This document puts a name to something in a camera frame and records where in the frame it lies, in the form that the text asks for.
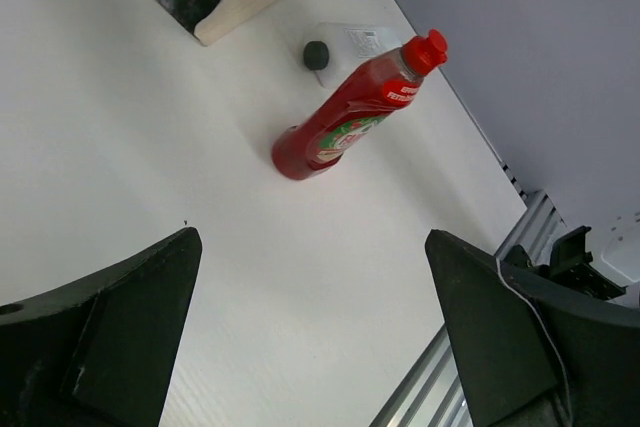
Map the aluminium rail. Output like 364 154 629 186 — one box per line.
495 160 568 265
370 326 473 427

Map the clear flat bottle black cap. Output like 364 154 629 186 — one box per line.
301 22 401 90

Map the red Fairy dish soap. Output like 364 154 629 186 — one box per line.
271 29 448 181

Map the right side aluminium rail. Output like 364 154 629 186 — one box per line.
495 160 568 265

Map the aluminium front rail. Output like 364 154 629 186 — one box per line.
370 326 473 427

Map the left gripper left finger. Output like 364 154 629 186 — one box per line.
1 227 202 426

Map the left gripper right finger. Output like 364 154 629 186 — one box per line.
425 229 639 426

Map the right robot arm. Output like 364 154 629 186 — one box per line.
496 210 639 309

